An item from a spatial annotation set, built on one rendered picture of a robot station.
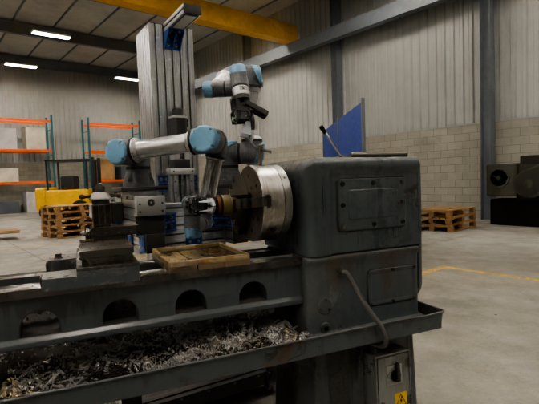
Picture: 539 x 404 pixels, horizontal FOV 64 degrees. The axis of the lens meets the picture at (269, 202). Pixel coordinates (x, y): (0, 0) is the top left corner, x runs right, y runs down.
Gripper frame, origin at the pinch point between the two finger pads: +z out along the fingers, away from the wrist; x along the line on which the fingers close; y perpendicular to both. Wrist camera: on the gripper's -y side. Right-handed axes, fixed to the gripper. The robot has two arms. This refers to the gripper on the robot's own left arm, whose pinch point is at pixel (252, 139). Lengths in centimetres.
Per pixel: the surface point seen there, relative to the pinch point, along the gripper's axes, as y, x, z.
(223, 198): 18.1, 4.8, 26.5
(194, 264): 34, 13, 52
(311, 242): -11, 17, 49
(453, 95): -855, -597, -371
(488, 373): -143, -37, 129
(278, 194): -0.2, 16.9, 29.0
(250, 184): 6.2, 5.9, 21.7
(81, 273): 71, 18, 51
